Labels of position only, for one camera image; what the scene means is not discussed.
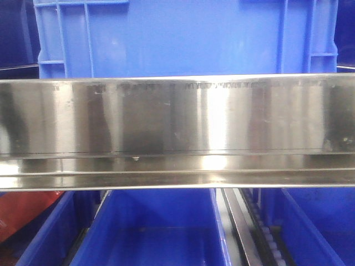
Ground lower middle blue bin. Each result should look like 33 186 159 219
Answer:
72 188 231 265

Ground blue bin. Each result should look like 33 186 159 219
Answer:
72 188 231 265
16 191 101 265
260 188 354 265

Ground metal roller track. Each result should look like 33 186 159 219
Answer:
221 188 296 265

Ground upper blue plastic crate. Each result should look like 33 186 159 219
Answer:
34 1 338 78

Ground lower left blue bin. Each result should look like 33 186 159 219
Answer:
16 191 101 265

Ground lower right blue bin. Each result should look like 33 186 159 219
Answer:
260 188 354 265

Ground red bag in bin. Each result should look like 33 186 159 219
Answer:
1 191 63 242

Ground dark blue crate left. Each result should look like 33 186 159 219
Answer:
1 1 40 68

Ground dark blue crate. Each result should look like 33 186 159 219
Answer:
334 0 354 72
1 1 40 68

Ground dark blue crate right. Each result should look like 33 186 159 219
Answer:
334 0 354 72

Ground stainless steel shelf rail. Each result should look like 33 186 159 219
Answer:
1 73 354 191

